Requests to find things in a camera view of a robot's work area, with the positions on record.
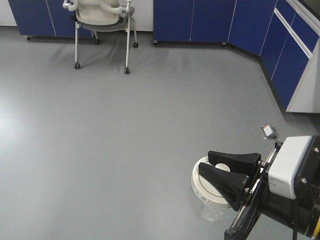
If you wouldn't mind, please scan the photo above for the blue cabinet left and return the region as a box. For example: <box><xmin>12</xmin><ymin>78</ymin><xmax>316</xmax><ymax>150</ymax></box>
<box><xmin>7</xmin><ymin>0</ymin><xmax>97</xmax><ymax>41</ymax></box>

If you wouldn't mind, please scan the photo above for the glass jar with white lid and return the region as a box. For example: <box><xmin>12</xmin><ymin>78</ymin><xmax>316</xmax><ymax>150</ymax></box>
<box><xmin>190</xmin><ymin>156</ymin><xmax>235</xmax><ymax>223</ymax></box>

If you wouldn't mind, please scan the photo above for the grey floor socket box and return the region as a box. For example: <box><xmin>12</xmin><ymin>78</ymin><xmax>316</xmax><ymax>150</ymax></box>
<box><xmin>258</xmin><ymin>124</ymin><xmax>279</xmax><ymax>141</ymax></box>

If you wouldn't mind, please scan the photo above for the white office chair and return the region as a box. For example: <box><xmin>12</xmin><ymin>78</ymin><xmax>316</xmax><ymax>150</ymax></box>
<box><xmin>62</xmin><ymin>0</ymin><xmax>139</xmax><ymax>74</ymax></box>

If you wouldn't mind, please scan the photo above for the blue cabinet row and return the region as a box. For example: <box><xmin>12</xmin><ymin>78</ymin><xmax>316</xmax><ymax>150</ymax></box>
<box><xmin>153</xmin><ymin>0</ymin><xmax>320</xmax><ymax>113</ymax></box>

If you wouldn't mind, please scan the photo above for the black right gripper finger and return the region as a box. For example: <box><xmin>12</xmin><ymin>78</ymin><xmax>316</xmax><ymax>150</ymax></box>
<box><xmin>198</xmin><ymin>162</ymin><xmax>249</xmax><ymax>211</ymax></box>
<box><xmin>207</xmin><ymin>150</ymin><xmax>262</xmax><ymax>180</ymax></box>

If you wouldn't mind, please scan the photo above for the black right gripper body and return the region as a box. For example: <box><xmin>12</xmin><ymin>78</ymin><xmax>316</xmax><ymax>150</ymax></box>
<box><xmin>224</xmin><ymin>136</ymin><xmax>320</xmax><ymax>240</ymax></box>

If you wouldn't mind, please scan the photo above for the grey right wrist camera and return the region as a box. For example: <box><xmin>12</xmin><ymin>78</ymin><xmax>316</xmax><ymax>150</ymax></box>
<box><xmin>268</xmin><ymin>135</ymin><xmax>312</xmax><ymax>200</ymax></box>

